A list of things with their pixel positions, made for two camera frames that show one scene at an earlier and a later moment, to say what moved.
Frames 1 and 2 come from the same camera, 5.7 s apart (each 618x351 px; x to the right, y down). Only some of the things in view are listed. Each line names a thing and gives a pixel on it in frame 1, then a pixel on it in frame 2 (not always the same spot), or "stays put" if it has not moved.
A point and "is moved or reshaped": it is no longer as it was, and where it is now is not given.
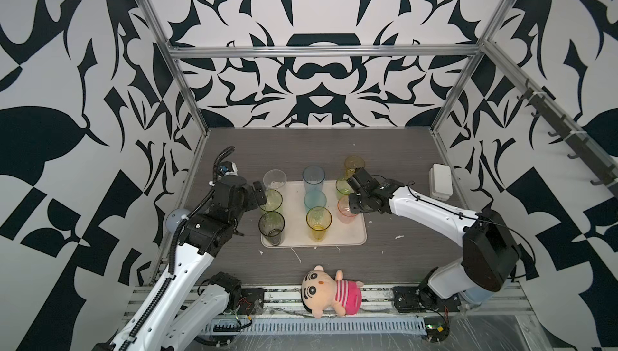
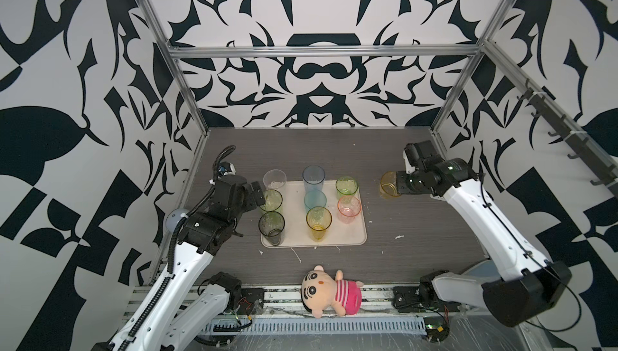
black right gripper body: x=357 y=203 → x=410 y=183
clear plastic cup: x=274 y=179 stays put
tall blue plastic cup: x=313 y=178 stays put
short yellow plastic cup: x=351 y=163 is moved or reshaped
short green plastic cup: x=343 y=189 stays put
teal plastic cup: x=314 y=198 stays put
